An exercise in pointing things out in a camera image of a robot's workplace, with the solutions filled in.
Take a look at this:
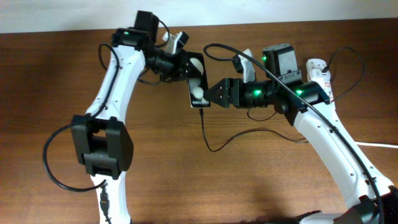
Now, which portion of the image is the white USB charger plug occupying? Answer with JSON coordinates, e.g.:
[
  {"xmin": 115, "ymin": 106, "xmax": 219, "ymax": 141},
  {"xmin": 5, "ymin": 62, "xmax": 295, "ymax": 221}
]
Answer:
[{"xmin": 306, "ymin": 58, "xmax": 331, "ymax": 82}]

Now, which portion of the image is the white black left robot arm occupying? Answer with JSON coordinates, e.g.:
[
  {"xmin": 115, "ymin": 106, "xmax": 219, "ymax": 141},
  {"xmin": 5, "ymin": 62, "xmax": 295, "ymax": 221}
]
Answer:
[{"xmin": 71, "ymin": 11, "xmax": 192, "ymax": 223}]

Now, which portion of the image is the white power strip cord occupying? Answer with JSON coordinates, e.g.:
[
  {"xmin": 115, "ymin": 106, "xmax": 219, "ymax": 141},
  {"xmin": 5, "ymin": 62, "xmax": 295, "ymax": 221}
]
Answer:
[{"xmin": 354, "ymin": 141, "xmax": 398, "ymax": 149}]

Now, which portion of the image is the black Samsung Galaxy smartphone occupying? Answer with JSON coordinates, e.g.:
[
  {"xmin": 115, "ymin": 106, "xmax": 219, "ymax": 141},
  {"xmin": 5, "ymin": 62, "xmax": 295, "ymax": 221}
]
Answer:
[{"xmin": 187, "ymin": 52, "xmax": 211, "ymax": 108}]

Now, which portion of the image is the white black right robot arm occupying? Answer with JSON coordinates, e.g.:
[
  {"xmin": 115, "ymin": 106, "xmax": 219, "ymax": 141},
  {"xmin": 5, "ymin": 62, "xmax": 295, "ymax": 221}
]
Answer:
[{"xmin": 205, "ymin": 44, "xmax": 397, "ymax": 223}]

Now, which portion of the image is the white power strip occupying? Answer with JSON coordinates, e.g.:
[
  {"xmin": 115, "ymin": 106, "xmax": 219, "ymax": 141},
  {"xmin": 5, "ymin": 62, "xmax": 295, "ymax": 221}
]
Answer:
[{"xmin": 306, "ymin": 58, "xmax": 335, "ymax": 105}]

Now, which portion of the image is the black USB charging cable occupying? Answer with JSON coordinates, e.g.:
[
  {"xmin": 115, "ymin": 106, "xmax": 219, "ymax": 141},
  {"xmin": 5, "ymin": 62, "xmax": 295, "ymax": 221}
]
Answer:
[{"xmin": 198, "ymin": 47, "xmax": 365, "ymax": 152}]

